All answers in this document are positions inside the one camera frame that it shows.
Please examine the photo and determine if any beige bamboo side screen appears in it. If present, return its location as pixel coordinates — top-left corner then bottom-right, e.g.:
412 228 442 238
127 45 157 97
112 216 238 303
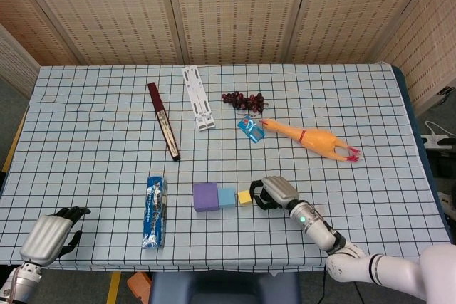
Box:
377 0 456 116

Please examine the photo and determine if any white power strip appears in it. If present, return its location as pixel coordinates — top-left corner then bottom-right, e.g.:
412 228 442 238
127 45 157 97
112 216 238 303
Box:
420 134 456 148

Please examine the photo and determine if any yellow rubber chicken toy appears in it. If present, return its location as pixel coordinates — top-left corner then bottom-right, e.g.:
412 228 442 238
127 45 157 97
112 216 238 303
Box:
259 117 363 163

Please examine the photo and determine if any large purple foam cube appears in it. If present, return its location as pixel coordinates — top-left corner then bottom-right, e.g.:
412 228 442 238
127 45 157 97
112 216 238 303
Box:
192 182 219 213

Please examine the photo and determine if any small blue packet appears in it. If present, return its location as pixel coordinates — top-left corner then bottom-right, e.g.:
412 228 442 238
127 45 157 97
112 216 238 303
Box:
237 115 267 144

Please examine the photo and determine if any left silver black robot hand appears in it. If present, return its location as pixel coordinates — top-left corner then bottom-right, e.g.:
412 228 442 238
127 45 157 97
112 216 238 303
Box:
19 205 92 266

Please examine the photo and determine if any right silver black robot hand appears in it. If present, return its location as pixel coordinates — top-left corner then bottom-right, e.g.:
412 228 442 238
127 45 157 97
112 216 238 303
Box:
249 175 300 211

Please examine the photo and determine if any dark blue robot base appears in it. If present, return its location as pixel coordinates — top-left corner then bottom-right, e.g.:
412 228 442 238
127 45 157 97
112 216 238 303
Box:
148 271 301 304

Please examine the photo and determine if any long blue snack box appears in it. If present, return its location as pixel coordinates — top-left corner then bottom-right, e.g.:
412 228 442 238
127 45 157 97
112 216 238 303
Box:
141 174 169 250

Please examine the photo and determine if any dark red grape bunch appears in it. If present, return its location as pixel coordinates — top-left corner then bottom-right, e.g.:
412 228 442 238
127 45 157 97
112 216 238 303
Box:
221 92 270 112

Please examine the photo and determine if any light blue checkered tablecloth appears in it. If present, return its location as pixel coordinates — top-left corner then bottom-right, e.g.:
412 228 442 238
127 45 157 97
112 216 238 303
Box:
0 64 455 272

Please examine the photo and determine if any long dark red box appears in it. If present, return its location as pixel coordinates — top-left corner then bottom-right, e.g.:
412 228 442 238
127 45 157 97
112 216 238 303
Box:
147 82 182 162

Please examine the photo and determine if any beige bamboo folding screen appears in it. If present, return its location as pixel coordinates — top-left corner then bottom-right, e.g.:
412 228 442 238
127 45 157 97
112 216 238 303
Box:
0 0 439 67

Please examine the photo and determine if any light blue cube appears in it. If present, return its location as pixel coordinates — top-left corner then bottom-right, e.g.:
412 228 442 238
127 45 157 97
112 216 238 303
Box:
217 187 237 209

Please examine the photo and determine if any white folding stand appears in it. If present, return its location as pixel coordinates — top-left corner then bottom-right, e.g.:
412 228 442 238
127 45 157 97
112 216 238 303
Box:
180 64 217 132

